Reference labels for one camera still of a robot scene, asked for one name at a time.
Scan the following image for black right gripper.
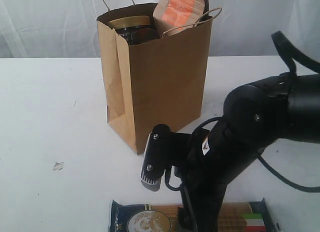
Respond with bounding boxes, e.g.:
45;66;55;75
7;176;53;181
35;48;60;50
176;116;250;232

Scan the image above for spaghetti package dark blue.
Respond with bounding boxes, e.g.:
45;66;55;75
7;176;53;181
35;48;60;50
108;199;282;232

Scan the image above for brown paper shopping bag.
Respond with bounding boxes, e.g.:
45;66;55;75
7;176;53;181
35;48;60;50
96;1;214;155

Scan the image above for clear jar gold lid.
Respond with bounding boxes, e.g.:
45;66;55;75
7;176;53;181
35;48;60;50
107;15;160;45

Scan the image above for brown coffee pouch orange label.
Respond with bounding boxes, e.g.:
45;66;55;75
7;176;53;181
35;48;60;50
153;0;209;37

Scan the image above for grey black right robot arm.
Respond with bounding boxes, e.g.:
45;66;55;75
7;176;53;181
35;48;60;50
175;31;320;232

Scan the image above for torn white paper scrap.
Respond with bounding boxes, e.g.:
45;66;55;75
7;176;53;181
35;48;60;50
52;161;64;171

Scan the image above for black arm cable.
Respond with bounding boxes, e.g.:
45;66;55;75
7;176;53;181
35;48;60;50
164;116;320;193

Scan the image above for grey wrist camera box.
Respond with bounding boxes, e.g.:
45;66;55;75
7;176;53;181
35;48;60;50
140;124;191;192

